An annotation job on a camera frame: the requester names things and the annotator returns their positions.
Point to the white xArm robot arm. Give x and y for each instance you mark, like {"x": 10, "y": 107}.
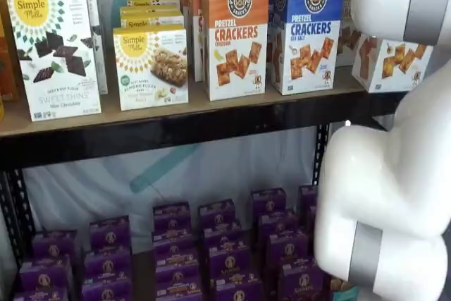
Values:
{"x": 370, "y": 191}

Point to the black metal shelf rack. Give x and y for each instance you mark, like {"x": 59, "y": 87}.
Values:
{"x": 176, "y": 135}

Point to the Simple Mills almond bars box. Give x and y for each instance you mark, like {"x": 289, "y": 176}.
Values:
{"x": 151, "y": 75}
{"x": 151, "y": 3}
{"x": 151, "y": 20}

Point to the blue white pretzel crackers box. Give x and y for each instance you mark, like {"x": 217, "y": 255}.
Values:
{"x": 275, "y": 43}
{"x": 310, "y": 50}

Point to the Simple Mills sweet thins box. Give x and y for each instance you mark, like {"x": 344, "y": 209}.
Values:
{"x": 53, "y": 61}
{"x": 102, "y": 50}

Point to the orange snack box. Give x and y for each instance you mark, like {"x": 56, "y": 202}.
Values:
{"x": 7, "y": 50}

